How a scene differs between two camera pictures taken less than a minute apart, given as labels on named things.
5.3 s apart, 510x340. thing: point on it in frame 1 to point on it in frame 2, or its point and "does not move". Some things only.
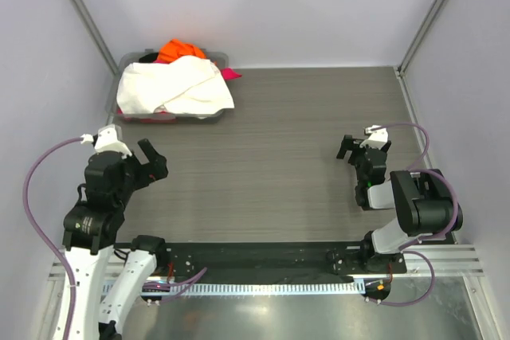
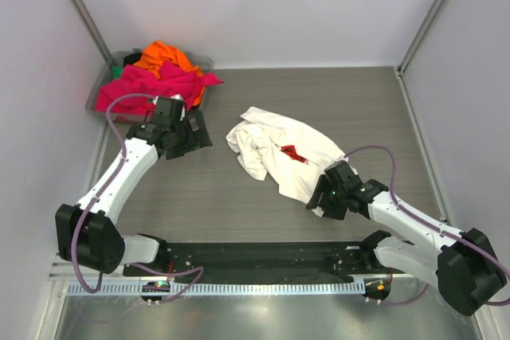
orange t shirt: [176, 48] to [158, 53]
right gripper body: [358, 161] to [331, 199]
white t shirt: [186, 85] to [296, 157]
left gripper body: [139, 175] to [183, 142]
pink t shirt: [229, 73] to [137, 90]
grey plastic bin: [164, 115] to [116, 60]
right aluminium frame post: [406, 100] does not move
